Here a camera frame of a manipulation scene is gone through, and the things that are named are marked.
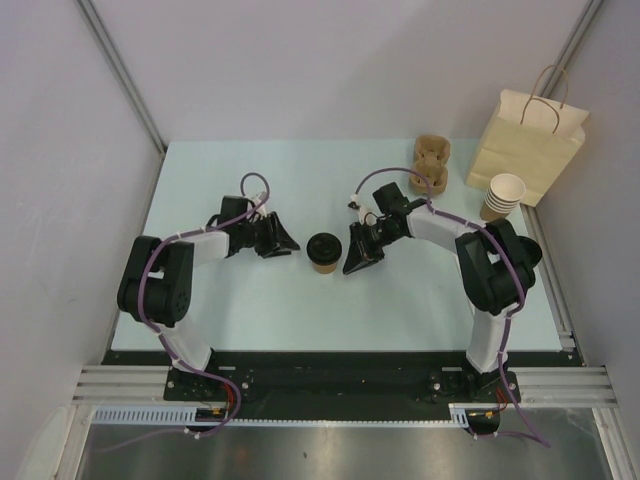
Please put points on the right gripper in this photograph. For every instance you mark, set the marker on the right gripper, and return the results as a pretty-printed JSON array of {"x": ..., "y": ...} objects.
[{"x": 362, "y": 253}]

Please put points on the aluminium frame rail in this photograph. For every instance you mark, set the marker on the aluminium frame rail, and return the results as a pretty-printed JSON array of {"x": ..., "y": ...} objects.
[{"x": 576, "y": 387}]

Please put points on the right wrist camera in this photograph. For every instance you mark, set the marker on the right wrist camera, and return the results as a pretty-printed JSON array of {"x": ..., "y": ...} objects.
[{"x": 364, "y": 214}]

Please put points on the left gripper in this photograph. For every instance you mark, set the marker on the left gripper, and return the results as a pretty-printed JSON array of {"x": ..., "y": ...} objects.
[{"x": 275, "y": 238}]

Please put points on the brown paper bag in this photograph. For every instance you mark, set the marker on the brown paper bag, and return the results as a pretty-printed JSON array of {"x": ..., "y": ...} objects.
[{"x": 531, "y": 137}]

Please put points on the stack of paper cups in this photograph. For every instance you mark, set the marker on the stack of paper cups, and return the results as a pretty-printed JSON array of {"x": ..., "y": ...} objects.
[{"x": 504, "y": 194}]

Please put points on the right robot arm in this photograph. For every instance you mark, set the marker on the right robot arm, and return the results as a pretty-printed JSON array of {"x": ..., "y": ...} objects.
[{"x": 495, "y": 264}]

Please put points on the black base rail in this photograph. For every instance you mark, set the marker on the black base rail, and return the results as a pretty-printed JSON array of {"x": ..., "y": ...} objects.
[{"x": 348, "y": 387}]

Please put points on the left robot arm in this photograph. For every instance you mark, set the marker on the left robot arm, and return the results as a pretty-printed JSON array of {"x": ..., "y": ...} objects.
[{"x": 156, "y": 286}]

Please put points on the cardboard cup carrier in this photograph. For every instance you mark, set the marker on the cardboard cup carrier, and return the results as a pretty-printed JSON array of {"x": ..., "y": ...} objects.
[{"x": 431, "y": 154}]

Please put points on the black cup lid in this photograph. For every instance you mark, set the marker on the black cup lid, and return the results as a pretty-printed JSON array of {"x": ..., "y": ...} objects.
[{"x": 324, "y": 249}]

